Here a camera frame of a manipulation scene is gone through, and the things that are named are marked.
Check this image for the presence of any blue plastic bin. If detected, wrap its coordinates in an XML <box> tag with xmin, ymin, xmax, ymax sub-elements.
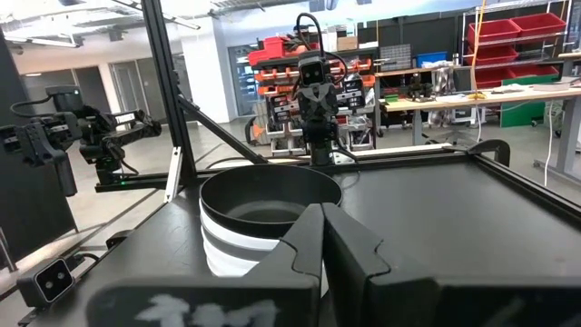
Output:
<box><xmin>416</xmin><ymin>51</ymin><xmax>449</xmax><ymax>69</ymax></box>

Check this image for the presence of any black panel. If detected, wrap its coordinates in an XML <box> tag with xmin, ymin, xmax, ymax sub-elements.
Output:
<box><xmin>0</xmin><ymin>31</ymin><xmax>78</xmax><ymax>264</ymax></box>

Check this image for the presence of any black clamp handle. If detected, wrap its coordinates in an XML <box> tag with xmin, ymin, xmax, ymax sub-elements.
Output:
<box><xmin>467</xmin><ymin>138</ymin><xmax>512</xmax><ymax>168</ymax></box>

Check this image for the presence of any grey desk leg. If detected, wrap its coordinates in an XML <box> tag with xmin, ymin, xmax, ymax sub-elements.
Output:
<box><xmin>533</xmin><ymin>97</ymin><xmax>581</xmax><ymax>185</ymax></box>

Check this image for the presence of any cardboard box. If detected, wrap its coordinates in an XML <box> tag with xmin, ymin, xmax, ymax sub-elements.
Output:
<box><xmin>335</xmin><ymin>35</ymin><xmax>359</xmax><ymax>52</ymax></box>

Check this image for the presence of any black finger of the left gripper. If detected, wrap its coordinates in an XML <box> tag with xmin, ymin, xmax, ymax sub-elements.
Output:
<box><xmin>298</xmin><ymin>85</ymin><xmax>321</xmax><ymax>120</ymax></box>
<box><xmin>317</xmin><ymin>84</ymin><xmax>340</xmax><ymax>120</ymax></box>

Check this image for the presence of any grey drawer cabinet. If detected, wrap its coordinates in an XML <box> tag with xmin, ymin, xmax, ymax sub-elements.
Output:
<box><xmin>379</xmin><ymin>44</ymin><xmax>413</xmax><ymax>73</ymax></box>

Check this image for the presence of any white hanging cable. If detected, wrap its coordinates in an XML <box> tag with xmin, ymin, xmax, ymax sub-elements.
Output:
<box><xmin>543</xmin><ymin>102</ymin><xmax>557</xmax><ymax>176</ymax></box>

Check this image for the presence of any neighbour station black gripper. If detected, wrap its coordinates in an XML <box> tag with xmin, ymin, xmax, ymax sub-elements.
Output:
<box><xmin>0</xmin><ymin>112</ymin><xmax>79</xmax><ymax>197</ymax></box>

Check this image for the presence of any yellow hanging cable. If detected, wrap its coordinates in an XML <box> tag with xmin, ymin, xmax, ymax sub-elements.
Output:
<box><xmin>469</xmin><ymin>0</ymin><xmax>489</xmax><ymax>100</ymax></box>

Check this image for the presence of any wooden top workbench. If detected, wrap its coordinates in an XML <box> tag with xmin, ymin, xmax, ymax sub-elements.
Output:
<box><xmin>379</xmin><ymin>84</ymin><xmax>581</xmax><ymax>183</ymax></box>

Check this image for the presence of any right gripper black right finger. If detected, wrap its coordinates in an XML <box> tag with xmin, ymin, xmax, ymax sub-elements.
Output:
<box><xmin>322</xmin><ymin>203</ymin><xmax>432</xmax><ymax>301</ymax></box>

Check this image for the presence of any small black stereo camera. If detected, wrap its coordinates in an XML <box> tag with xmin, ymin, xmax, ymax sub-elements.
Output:
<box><xmin>16</xmin><ymin>257</ymin><xmax>76</xmax><ymax>310</ymax></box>

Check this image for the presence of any red plastic bin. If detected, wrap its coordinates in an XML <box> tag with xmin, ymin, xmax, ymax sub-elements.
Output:
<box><xmin>510</xmin><ymin>12</ymin><xmax>568</xmax><ymax>37</ymax></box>
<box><xmin>467</xmin><ymin>18</ymin><xmax>521</xmax><ymax>46</ymax></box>
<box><xmin>474</xmin><ymin>45</ymin><xmax>518</xmax><ymax>67</ymax></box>
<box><xmin>474</xmin><ymin>65</ymin><xmax>559</xmax><ymax>90</ymax></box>

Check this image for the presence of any white bowl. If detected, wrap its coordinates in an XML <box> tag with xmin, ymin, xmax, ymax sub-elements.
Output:
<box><xmin>199</xmin><ymin>199</ymin><xmax>282</xmax><ymax>252</ymax></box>
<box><xmin>202</xmin><ymin>243</ymin><xmax>260</xmax><ymax>278</ymax></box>

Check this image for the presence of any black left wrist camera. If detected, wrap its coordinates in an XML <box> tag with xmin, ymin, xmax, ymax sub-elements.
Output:
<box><xmin>298</xmin><ymin>56</ymin><xmax>331</xmax><ymax>88</ymax></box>

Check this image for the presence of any grey bowl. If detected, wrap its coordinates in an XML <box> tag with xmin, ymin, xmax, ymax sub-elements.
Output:
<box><xmin>202</xmin><ymin>226</ymin><xmax>273</xmax><ymax>263</ymax></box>

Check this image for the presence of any black bowl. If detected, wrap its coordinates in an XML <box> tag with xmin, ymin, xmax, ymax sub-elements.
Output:
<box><xmin>199</xmin><ymin>163</ymin><xmax>344</xmax><ymax>240</ymax></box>

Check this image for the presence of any rack of orange bins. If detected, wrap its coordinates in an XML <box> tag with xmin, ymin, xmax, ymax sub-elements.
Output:
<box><xmin>247</xmin><ymin>35</ymin><xmax>378</xmax><ymax>154</ymax></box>

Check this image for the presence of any silver bracket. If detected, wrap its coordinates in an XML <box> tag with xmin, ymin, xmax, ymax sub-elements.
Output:
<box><xmin>162</xmin><ymin>144</ymin><xmax>184</xmax><ymax>204</ymax></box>

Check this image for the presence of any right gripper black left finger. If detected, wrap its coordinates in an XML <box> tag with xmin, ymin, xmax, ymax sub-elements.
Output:
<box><xmin>244</xmin><ymin>203</ymin><xmax>326</xmax><ymax>294</ymax></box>

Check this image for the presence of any green cabinet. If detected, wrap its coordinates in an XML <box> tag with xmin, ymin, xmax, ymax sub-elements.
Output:
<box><xmin>498</xmin><ymin>74</ymin><xmax>562</xmax><ymax>129</ymax></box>

